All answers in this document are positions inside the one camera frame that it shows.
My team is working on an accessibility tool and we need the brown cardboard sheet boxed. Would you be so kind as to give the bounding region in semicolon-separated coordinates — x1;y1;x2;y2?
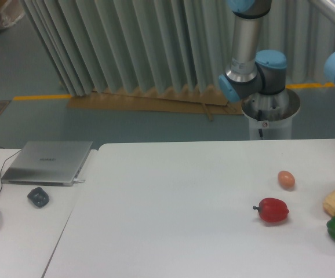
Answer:
67;86;242;120

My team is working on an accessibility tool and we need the white usb plug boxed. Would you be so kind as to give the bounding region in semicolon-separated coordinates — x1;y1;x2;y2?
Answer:
74;178;86;184

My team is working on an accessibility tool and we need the red bell pepper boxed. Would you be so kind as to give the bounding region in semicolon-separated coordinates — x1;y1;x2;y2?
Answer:
252;197;289;223

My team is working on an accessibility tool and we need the pale green curtain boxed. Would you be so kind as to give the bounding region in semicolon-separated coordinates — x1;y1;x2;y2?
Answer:
21;1;335;96

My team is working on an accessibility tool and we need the brown egg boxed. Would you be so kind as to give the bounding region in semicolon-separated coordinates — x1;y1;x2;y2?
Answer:
278;170;296;189

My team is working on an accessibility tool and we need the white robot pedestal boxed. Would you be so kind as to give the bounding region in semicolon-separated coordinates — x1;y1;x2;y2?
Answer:
241;89;301;140

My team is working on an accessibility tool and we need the silver laptop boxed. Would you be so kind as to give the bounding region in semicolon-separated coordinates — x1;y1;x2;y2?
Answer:
2;141;93;186

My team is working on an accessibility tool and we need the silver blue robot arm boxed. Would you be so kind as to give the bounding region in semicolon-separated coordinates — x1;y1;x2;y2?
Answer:
219;1;301;140

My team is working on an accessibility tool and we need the black earbuds case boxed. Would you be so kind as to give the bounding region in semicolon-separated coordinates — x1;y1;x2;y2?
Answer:
27;187;50;208

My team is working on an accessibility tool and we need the black mouse cable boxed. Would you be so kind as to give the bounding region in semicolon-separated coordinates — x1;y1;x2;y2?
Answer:
0;147;26;210

